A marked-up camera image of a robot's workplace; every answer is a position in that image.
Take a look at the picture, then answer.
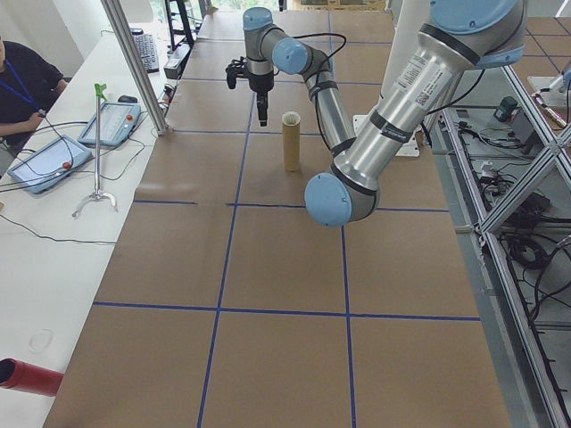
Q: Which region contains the brown cardboard tube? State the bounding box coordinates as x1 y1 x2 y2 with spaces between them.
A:
280 113 302 173

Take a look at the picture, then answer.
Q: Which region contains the black computer box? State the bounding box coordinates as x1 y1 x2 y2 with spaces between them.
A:
162 44 193 81

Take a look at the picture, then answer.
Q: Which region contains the black keyboard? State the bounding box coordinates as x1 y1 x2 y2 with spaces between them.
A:
132 33 161 75

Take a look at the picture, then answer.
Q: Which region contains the blue teach pendant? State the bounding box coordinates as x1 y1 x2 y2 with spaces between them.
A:
6 135 94 196
78 102 145 150

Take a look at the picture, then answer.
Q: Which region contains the person in black shirt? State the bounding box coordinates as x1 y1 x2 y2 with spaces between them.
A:
0 38 69 151

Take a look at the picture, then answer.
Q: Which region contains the dark green device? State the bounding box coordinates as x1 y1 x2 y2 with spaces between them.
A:
493 96 520 123

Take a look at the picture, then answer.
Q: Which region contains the grey metal box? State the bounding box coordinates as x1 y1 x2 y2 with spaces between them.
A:
509 109 542 156

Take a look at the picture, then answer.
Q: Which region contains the red cylinder tube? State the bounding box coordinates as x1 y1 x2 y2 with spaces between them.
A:
0 357 65 399

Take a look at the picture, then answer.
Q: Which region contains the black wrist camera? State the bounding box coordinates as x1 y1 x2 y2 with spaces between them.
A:
224 56 247 91

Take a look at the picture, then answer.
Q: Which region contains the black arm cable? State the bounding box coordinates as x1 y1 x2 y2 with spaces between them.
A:
289 31 349 151

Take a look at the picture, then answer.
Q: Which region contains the aluminium profile post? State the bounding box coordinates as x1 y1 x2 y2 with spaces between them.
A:
100 0 173 137

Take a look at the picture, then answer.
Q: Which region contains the white post with base plate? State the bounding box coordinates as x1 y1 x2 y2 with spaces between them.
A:
352 0 430 159

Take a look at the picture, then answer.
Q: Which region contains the silver reacher with green handle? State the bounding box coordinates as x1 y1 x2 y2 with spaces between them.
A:
70 82 120 219

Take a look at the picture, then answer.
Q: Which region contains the black teach pendant cable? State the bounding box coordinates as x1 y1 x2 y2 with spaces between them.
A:
37 111 76 167

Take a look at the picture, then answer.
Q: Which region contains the thin black desk cable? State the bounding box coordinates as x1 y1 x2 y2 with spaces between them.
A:
0 212 118 246

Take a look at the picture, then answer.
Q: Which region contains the blue lanyard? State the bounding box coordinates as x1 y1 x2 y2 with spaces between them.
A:
0 59 37 108

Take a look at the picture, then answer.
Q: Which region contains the metal bar frame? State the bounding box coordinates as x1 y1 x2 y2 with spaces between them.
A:
423 64 571 428

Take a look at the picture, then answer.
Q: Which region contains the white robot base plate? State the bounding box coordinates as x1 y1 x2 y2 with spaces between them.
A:
527 57 571 109

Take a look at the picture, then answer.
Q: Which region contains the black coiled cable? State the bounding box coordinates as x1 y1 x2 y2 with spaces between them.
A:
499 225 571 322

